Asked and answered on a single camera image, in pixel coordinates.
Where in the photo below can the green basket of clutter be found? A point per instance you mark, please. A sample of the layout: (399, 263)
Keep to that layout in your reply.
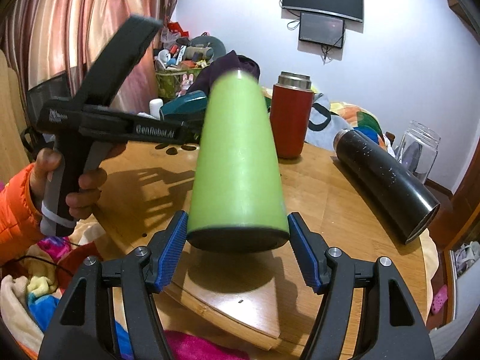
(177, 67)

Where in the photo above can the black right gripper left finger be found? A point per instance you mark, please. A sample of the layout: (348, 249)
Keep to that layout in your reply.
(84, 326)

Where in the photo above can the small black wall monitor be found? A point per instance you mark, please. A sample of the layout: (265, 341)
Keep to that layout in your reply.
(321, 29)

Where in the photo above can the dark purple clothing pile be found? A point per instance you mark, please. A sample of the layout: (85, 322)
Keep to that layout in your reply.
(226, 63)

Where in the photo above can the person's left hand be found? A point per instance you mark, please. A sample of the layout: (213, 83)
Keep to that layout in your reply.
(80, 203)

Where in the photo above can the lime green tall bottle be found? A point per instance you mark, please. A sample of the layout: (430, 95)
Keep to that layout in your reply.
(237, 204)

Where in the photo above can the black speckled thermos bottle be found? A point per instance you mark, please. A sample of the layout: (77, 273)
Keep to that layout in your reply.
(410, 205)

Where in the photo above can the clear glass jar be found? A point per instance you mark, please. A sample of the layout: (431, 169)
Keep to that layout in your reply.
(418, 150)

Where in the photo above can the orange jacket sleeve forearm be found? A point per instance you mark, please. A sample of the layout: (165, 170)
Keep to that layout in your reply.
(20, 219)

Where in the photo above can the white cylindrical bottle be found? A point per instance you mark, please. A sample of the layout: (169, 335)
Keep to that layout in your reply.
(155, 106)

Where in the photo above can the red thermos bottle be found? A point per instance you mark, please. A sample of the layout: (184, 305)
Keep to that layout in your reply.
(291, 103)

